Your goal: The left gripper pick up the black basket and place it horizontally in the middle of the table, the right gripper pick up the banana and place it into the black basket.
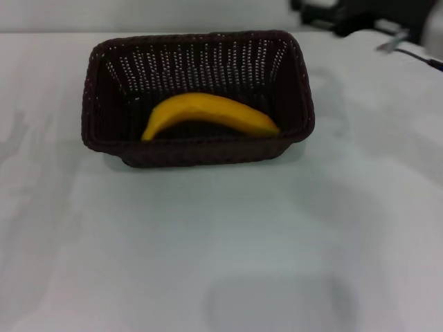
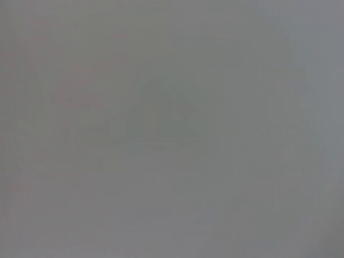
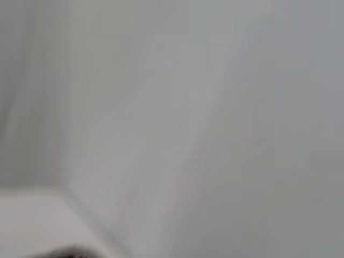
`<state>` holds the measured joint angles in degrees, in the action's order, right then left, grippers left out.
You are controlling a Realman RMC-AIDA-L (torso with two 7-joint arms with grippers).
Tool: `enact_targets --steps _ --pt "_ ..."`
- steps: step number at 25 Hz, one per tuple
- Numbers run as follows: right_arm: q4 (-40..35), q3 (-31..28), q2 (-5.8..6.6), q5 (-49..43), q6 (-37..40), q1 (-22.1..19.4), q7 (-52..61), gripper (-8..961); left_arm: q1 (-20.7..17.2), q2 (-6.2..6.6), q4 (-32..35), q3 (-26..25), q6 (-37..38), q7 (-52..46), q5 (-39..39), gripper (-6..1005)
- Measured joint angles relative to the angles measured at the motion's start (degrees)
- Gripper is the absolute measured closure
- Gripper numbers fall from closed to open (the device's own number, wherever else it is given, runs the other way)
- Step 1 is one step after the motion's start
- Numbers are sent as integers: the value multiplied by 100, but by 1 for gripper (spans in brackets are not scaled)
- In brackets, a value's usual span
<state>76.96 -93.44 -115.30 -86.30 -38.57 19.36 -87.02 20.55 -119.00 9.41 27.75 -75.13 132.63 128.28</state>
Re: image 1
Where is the black woven plastic basket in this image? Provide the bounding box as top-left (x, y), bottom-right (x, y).
top-left (80, 30), bottom-right (316, 169)

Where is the yellow banana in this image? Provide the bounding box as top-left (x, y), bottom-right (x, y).
top-left (141, 92), bottom-right (280, 142)

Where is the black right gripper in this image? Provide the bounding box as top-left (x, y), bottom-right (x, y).
top-left (289, 0), bottom-right (430, 39)

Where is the cable with clear plug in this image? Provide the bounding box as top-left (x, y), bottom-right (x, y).
top-left (376, 30), bottom-right (443, 72)

